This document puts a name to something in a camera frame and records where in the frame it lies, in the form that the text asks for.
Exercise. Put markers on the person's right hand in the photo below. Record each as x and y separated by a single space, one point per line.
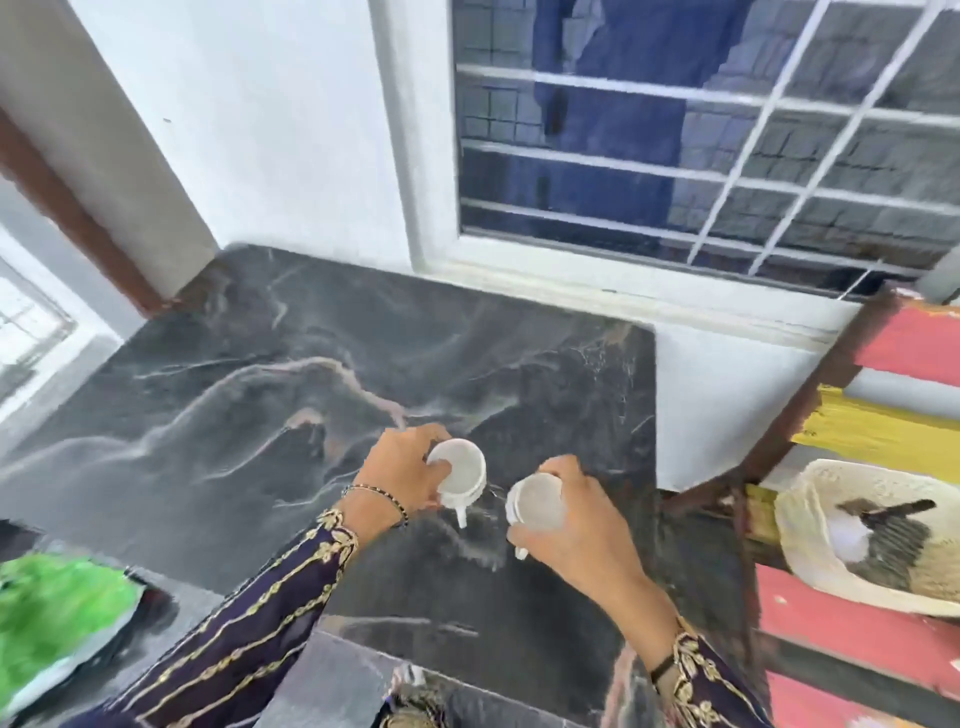
585 536

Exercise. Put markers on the person's left hand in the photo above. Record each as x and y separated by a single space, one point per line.
394 469

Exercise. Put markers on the person's left thumb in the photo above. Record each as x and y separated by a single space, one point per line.
439 474

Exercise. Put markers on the person's right thumb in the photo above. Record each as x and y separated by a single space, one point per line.
531 541

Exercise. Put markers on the white cup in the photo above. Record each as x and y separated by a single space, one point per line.
466 469
536 502

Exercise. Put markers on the person's right forearm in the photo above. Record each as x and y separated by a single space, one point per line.
675 660

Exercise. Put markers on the person's left forearm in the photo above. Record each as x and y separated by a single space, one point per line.
255 622

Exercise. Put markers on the black wrist band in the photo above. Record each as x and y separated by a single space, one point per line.
663 666

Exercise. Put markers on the white woven sack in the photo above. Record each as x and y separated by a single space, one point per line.
806 540

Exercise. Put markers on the red yellow wooden slatted rack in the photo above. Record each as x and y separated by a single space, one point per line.
862 637

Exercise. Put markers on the dark brush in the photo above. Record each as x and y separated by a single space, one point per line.
896 544

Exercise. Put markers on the blue cloth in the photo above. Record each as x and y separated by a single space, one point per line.
622 135

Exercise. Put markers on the green plastic bag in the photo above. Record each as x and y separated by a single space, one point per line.
52 615

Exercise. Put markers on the small white framed window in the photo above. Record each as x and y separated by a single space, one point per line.
26 330

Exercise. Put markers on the window with white grille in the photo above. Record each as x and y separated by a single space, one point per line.
757 135

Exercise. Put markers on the brown wooden door frame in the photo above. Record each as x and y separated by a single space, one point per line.
75 217

